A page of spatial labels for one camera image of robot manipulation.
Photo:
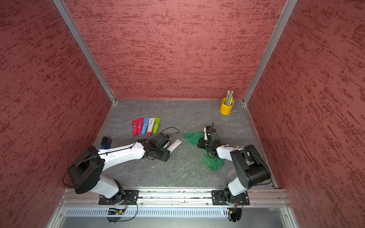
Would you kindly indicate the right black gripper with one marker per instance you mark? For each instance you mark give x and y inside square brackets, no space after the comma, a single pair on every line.
[201,143]

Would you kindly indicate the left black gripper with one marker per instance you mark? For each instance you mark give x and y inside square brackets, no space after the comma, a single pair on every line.
[166,156]

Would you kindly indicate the green microfiber cloth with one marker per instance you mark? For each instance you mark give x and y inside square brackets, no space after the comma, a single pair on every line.
[212,163]

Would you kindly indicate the white tube orange cap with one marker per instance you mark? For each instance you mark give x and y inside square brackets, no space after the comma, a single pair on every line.
[174,145]

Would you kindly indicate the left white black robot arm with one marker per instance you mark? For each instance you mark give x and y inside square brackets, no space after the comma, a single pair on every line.
[86,172]

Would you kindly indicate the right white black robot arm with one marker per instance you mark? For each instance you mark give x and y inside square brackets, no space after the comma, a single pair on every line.
[250,168]

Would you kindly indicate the white tube red cap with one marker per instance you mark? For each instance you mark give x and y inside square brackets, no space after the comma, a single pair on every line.
[150,127]

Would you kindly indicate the green tube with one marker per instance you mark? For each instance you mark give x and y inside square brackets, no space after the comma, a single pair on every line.
[156,125]

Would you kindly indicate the blue tube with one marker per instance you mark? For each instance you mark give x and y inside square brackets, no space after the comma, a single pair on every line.
[145,126]

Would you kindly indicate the red pink tube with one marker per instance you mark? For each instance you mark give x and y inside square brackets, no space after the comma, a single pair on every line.
[140,124]

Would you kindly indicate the dark red tube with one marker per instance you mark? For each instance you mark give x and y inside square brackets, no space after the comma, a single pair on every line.
[135,128]

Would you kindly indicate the yellow cup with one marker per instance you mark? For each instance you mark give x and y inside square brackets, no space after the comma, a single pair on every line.
[226,109]

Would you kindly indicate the blue stapler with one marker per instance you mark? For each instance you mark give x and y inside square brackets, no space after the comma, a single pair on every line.
[105,143]

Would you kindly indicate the bundle of pencils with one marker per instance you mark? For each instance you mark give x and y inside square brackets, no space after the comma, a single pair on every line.
[229,97]

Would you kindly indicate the right corner aluminium profile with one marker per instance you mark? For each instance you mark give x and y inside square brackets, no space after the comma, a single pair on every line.
[282,21]

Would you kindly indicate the corner aluminium profile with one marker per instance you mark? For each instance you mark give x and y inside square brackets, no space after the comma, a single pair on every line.
[63,10]
[282,21]

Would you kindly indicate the left corner aluminium profile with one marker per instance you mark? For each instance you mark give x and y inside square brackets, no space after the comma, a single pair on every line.
[63,10]

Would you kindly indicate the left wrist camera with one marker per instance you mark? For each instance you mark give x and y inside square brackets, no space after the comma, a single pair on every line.
[161,141]

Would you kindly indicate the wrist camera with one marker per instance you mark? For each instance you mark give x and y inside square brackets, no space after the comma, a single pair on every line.
[209,131]
[161,141]

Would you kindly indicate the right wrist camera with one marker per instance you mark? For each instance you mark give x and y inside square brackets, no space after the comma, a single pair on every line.
[209,131]

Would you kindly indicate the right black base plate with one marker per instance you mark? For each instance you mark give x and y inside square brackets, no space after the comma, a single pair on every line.
[219,197]

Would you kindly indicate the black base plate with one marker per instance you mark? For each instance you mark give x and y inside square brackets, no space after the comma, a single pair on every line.
[131,197]
[219,197]

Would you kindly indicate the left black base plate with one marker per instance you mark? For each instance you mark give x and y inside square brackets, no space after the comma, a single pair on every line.
[131,197]

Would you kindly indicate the right controller board with cables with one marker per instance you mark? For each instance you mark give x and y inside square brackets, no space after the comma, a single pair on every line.
[235,213]

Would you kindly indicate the controller board with cables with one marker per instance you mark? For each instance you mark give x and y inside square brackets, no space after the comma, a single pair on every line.
[127,213]
[235,213]

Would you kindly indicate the left controller board with cables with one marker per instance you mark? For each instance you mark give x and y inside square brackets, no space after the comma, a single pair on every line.
[127,213]

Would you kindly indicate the aluminium front rail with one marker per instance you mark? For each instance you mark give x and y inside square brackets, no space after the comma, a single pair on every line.
[181,198]

